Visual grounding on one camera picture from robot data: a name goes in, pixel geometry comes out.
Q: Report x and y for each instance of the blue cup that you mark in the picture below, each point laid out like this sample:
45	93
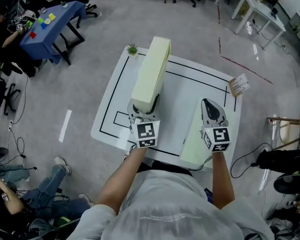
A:
43	26

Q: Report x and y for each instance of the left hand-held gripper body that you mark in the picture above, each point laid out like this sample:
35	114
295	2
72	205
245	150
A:
146	134

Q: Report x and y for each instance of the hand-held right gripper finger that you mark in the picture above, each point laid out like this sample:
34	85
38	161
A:
204	114
221	114

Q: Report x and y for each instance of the person's right forearm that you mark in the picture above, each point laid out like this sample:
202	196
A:
222	181

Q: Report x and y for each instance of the blue cloth-covered table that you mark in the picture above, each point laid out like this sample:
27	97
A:
57	16

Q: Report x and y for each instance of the green cup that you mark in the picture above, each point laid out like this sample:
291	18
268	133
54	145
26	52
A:
40	20

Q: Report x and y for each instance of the yellow cup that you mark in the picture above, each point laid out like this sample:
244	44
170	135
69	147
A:
52	16

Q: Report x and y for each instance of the small potted plant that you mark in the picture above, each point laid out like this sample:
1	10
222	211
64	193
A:
132	49

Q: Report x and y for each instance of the white table with black lines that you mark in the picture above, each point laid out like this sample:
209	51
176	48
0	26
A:
185	89

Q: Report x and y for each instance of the black moulded chair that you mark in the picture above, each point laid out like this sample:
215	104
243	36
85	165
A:
290	184

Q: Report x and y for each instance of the person's left forearm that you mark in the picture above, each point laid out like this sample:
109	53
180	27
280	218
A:
120	181

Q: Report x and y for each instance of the person's white shirt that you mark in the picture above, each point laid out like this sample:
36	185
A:
170	209

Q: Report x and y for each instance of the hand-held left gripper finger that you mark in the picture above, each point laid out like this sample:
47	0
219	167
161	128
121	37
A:
133	112
156	109

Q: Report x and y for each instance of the cream bowl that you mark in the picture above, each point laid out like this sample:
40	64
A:
47	21

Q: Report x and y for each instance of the white power strip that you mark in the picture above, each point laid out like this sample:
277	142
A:
10	126

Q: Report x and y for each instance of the black waist-worn device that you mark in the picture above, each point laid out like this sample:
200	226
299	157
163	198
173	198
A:
208	195

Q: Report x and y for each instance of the white rectangular table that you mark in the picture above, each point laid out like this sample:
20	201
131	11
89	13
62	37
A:
257	6

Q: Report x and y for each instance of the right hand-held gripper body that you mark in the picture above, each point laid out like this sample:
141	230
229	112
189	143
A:
217	136

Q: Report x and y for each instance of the person's black trousers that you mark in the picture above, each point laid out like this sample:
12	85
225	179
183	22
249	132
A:
165	167

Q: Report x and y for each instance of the red cup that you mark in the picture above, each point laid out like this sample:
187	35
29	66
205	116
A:
33	35

